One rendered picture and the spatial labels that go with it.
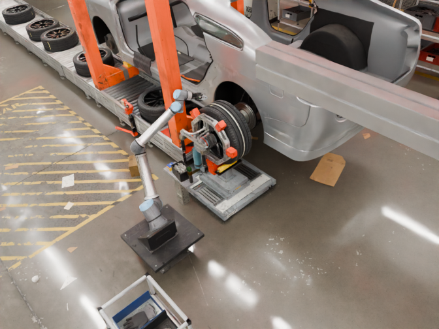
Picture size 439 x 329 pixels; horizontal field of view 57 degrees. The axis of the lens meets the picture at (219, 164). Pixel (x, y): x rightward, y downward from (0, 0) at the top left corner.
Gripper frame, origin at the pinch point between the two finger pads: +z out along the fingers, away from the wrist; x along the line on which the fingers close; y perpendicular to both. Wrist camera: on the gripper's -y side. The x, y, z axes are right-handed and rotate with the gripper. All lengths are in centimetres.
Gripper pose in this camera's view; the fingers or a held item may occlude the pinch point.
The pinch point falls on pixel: (206, 97)
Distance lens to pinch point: 414.0
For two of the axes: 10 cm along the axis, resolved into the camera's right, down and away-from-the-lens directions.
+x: 0.6, -10.0, -0.7
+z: 8.2, 0.1, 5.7
